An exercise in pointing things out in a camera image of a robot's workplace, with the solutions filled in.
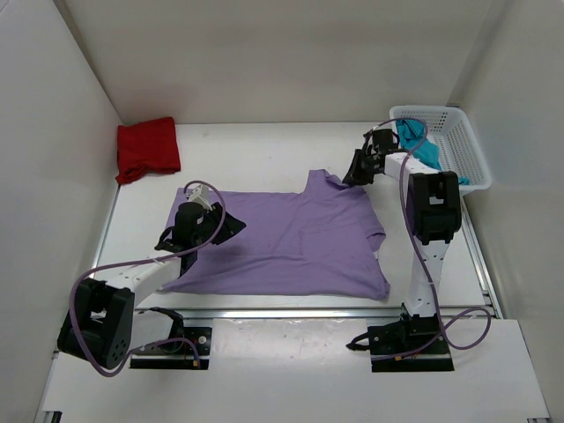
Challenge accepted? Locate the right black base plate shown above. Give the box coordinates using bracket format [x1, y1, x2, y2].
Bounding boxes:
[367, 322, 455, 373]

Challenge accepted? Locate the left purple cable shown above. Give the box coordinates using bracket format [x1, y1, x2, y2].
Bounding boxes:
[70, 179, 228, 378]

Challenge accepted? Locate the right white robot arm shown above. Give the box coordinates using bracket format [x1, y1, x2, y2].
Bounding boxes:
[344, 128, 462, 361]

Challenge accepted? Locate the purple cable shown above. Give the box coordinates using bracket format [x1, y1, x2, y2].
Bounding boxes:
[363, 117, 493, 352]
[70, 179, 228, 378]

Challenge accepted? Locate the teal t shirt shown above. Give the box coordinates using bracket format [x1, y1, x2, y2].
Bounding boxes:
[392, 118, 447, 173]

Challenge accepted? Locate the aluminium rail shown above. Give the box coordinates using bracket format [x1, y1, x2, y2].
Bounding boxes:
[78, 306, 503, 323]

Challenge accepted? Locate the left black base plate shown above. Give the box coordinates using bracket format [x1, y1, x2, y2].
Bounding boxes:
[130, 320, 213, 371]

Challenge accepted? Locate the white plastic basket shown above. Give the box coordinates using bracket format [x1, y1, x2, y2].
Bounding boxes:
[390, 105, 492, 195]

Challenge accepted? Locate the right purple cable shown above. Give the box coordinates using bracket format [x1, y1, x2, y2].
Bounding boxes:
[363, 117, 493, 352]

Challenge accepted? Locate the purple t shirt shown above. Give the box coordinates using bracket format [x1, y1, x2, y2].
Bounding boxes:
[162, 169, 390, 301]

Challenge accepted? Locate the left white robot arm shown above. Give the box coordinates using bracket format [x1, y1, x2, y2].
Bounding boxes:
[56, 201, 246, 377]

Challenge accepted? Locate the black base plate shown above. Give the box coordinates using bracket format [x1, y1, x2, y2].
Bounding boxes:
[130, 320, 213, 371]
[367, 322, 455, 373]

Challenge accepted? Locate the red t shirt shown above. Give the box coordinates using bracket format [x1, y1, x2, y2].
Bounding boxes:
[115, 116, 181, 185]

